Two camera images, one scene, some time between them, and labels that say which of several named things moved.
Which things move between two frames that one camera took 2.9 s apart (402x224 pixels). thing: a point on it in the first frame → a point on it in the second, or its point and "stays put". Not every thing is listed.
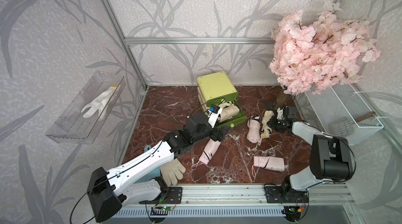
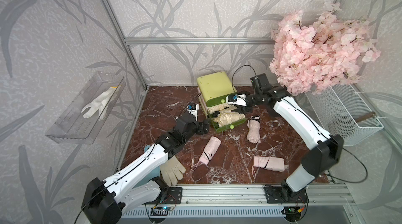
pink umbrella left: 208,153 stays put
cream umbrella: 229,110 stays put
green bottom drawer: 238,119 stays put
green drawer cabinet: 215,89 stays put
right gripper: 271,123 → 246,109
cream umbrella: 266,130 → 224,118
